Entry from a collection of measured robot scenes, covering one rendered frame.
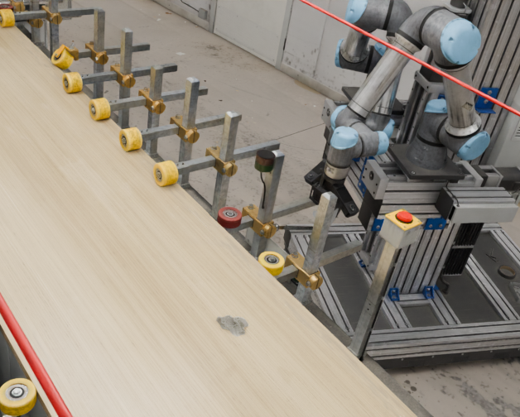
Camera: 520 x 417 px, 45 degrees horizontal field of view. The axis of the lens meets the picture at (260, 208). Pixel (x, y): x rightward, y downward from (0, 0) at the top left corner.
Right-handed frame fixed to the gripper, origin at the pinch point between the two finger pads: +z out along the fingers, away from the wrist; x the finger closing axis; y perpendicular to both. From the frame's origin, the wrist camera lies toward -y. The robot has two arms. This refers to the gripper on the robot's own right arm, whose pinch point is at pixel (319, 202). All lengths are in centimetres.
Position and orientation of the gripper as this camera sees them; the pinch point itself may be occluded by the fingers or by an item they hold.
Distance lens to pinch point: 238.3
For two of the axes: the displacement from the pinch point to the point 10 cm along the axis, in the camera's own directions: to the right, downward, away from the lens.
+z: -1.6, 8.1, 5.6
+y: 7.8, -2.4, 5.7
